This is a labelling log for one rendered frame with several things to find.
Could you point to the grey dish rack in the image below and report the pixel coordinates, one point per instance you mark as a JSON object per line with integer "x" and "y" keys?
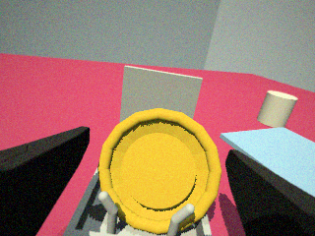
{"x": 143, "y": 89}

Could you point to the yellow round plate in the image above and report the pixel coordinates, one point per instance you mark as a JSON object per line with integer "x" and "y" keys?
{"x": 154, "y": 163}

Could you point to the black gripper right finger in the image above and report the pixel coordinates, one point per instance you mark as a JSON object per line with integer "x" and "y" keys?
{"x": 267, "y": 203}

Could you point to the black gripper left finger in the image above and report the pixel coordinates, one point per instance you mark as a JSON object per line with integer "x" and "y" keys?
{"x": 34, "y": 175}

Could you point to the beige cylinder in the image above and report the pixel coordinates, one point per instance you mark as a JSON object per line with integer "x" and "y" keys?
{"x": 276, "y": 108}

